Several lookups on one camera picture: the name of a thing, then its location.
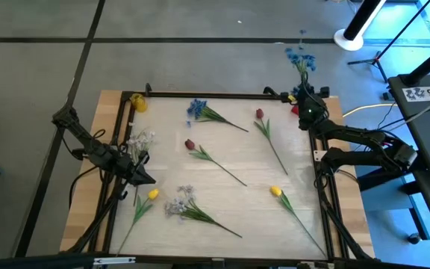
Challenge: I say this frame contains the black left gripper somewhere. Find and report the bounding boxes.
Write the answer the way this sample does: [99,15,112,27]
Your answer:
[113,152,158,200]

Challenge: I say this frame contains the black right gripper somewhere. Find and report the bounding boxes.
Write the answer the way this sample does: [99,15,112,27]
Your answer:
[262,84,331,130]

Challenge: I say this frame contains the yellow tulip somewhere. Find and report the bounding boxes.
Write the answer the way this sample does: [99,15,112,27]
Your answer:
[269,185,328,259]
[116,188,161,256]

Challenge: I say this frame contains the blue flower bunch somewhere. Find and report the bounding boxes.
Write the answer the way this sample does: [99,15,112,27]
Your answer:
[284,28,317,94]
[185,98,249,133]

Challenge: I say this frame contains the white flower bunch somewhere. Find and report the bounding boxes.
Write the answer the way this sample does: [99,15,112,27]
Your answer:
[126,122,157,207]
[163,184,243,238]

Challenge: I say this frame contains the red tulip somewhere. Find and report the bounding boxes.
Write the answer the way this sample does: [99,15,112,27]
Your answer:
[184,138,248,187]
[254,108,289,176]

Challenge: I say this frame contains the yellow vase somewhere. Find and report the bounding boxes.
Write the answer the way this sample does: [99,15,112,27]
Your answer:
[130,93,149,114]

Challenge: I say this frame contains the white tower fan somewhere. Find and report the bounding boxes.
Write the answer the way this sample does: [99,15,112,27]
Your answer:
[333,0,387,52]

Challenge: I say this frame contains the black tripod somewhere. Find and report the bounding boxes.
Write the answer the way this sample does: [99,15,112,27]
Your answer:
[347,0,430,84]

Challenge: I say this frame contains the white printed label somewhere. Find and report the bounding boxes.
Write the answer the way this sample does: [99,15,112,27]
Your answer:
[401,85,430,102]

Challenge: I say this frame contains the black desk pole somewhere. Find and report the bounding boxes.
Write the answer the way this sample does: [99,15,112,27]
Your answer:
[401,47,430,87]

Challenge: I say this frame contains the black desk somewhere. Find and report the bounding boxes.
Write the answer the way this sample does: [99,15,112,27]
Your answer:
[356,72,430,259]

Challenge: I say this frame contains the black horizontal beam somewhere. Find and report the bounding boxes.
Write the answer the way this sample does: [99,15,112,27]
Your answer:
[0,252,430,269]

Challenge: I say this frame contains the white floor cable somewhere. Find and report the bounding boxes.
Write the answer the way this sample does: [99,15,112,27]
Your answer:
[343,103,392,118]

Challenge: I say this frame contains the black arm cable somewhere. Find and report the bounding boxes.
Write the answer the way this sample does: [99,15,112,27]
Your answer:
[68,164,102,200]

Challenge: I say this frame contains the black aluminium rig frame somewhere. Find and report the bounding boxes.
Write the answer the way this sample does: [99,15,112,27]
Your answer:
[60,82,376,262]

